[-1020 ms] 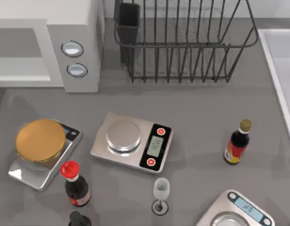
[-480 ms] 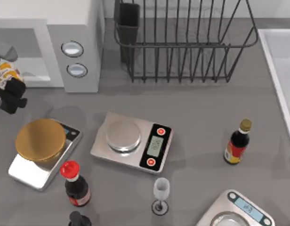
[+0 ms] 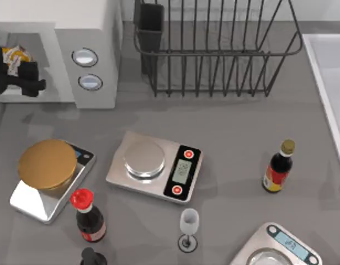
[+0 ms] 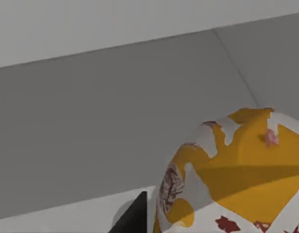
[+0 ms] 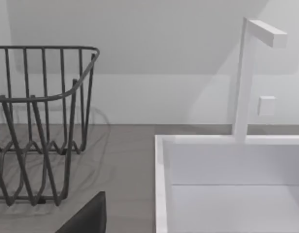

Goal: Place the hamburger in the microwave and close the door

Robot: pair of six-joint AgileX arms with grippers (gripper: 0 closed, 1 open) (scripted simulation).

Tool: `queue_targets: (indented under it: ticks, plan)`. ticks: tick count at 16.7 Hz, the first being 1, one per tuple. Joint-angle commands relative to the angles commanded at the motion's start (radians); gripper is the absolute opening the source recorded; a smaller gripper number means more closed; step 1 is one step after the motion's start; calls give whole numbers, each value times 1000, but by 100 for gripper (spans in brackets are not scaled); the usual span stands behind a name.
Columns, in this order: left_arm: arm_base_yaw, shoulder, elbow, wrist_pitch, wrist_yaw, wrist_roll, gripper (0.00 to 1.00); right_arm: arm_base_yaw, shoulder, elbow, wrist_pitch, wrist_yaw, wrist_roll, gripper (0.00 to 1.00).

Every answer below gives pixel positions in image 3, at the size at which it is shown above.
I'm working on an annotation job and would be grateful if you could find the silver scale with gold plate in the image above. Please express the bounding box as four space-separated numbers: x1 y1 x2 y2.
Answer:
9 139 97 225

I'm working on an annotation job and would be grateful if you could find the clear wine glass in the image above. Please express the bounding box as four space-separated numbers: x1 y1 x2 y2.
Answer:
177 208 200 253

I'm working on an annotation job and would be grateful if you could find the dark wire dish rack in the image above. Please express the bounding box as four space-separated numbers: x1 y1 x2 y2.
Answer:
132 0 304 98

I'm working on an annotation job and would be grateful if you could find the silver scale with blue display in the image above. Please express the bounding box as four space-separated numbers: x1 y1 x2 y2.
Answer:
229 221 323 265

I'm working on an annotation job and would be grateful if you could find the yellow and white food packet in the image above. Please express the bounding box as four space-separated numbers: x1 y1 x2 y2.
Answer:
1 45 33 77

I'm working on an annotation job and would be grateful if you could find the black cutlery holder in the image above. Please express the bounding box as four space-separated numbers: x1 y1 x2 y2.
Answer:
133 2 166 54

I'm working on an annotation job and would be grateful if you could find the dark bottle with red cap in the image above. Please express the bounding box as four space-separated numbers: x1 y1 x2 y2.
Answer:
70 188 107 244

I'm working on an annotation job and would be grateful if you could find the dark bottle with gold cap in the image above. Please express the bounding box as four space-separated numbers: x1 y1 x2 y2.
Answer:
262 139 296 194

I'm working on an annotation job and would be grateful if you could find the silver scale with black panel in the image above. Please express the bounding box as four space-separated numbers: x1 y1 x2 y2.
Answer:
105 130 205 205

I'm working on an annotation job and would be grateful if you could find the pale microwave oven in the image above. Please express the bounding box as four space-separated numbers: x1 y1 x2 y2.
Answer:
0 0 123 110

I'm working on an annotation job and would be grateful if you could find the silver round microwave knob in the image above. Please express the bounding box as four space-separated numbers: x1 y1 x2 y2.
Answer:
77 73 104 92
71 47 99 68

